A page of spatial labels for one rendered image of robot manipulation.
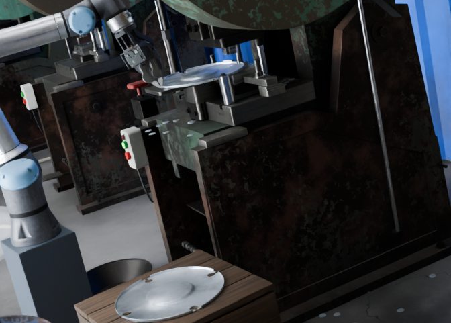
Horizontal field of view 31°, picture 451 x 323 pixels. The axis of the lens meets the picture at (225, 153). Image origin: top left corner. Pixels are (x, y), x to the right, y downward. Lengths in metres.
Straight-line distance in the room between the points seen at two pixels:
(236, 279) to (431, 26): 1.81
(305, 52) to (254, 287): 0.86
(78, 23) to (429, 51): 1.77
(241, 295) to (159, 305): 0.21
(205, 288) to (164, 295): 0.11
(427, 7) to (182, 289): 1.92
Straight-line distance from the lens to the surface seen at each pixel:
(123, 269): 3.21
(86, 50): 4.25
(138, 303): 2.13
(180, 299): 2.08
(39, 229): 2.45
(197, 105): 2.56
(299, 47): 2.61
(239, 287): 2.08
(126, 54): 2.50
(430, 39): 3.62
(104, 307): 2.16
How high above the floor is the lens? 1.23
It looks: 16 degrees down
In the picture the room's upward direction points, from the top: 13 degrees counter-clockwise
